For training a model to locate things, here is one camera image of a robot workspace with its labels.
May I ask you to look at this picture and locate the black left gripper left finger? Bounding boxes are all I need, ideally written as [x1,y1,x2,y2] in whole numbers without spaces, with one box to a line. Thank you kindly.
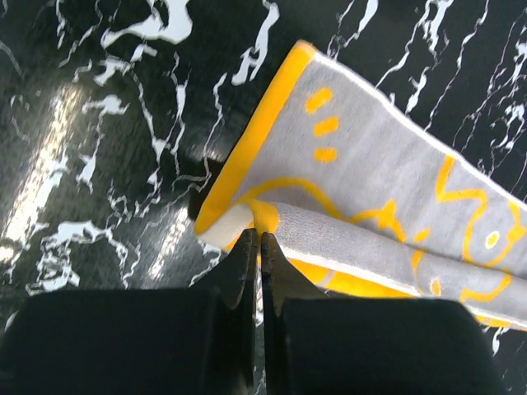
[1,229,258,394]

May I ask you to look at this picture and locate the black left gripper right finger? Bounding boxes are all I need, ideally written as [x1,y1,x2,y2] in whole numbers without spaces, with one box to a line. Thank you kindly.
[261,233,505,394]

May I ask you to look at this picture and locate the orange and grey towel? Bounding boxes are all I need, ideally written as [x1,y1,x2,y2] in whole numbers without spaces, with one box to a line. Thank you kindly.
[195,41,526,329]

